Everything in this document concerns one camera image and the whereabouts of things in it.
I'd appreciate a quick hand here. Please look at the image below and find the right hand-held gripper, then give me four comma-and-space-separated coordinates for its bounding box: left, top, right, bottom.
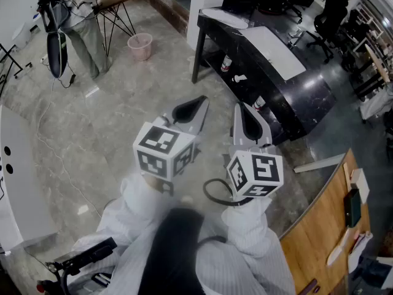
226, 101, 284, 199

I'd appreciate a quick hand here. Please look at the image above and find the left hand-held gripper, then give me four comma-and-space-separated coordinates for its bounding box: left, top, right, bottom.
132, 95, 211, 196

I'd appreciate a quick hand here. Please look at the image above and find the person's left forearm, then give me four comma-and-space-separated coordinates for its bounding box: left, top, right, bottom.
101, 172, 185, 245

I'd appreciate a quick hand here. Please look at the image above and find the person's right forearm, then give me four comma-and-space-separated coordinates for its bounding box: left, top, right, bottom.
221, 194, 282, 258

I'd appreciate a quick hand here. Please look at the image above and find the white red-labelled can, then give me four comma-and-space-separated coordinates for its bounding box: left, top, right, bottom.
220, 55, 233, 73
252, 96, 267, 112

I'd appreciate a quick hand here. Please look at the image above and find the black marble counter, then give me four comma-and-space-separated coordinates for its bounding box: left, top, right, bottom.
192, 7, 337, 146

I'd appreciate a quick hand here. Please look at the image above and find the grey metal bar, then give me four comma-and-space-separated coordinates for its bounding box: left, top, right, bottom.
293, 152, 347, 174

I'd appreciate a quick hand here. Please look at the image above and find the pink plastic bucket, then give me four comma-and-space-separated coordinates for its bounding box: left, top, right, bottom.
127, 32, 154, 62

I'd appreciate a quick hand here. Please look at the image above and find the white rectangular panel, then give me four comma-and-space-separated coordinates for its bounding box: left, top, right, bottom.
242, 26, 308, 82

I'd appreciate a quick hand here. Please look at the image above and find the thin wooden stick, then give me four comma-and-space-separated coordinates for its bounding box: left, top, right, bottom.
342, 162, 351, 193

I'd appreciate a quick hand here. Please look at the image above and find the brown raised step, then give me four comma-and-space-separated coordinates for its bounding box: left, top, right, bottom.
128, 0, 189, 38

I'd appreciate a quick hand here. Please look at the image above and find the white flat box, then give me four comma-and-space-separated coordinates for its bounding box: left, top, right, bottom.
349, 168, 371, 205

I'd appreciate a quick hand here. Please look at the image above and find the black power adapter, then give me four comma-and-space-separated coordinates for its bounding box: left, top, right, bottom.
60, 72, 77, 89

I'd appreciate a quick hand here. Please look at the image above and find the wooden curved desk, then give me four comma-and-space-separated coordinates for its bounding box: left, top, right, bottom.
278, 147, 383, 295

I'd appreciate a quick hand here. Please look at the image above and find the white cloth cover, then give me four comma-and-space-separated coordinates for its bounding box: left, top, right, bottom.
359, 86, 393, 124

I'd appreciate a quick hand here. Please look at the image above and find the person's torso in white coat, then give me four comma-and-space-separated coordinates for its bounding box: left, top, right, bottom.
66, 195, 297, 295

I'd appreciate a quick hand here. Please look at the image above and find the black office chair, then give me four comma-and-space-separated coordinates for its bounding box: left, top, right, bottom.
306, 0, 350, 65

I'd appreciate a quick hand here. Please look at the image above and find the light wooden board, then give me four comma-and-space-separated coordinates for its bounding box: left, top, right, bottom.
365, 41, 391, 84

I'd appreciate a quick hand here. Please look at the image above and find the black oval padded device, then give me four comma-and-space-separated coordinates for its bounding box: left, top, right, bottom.
45, 31, 68, 79

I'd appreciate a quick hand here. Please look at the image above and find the white flat spatula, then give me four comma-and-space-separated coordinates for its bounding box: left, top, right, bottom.
325, 227, 351, 267

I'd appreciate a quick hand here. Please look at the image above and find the white shelving rack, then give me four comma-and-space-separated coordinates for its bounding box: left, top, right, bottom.
346, 0, 393, 55

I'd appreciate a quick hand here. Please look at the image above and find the black metal equipment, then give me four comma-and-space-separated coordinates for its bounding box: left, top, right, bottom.
36, 237, 119, 295

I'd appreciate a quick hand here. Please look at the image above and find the white curved cabinet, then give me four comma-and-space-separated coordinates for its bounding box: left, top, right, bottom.
0, 104, 60, 253

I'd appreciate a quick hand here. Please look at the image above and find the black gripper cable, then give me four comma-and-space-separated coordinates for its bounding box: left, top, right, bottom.
202, 178, 255, 209

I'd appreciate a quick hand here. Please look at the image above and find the white floor cable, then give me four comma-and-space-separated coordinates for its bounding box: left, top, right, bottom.
36, 77, 103, 218

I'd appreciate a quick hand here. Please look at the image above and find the dark brown handle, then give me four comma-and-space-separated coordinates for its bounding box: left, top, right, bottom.
295, 277, 321, 295

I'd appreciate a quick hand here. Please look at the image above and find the black device with cables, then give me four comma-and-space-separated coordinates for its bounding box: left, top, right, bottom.
36, 0, 71, 33

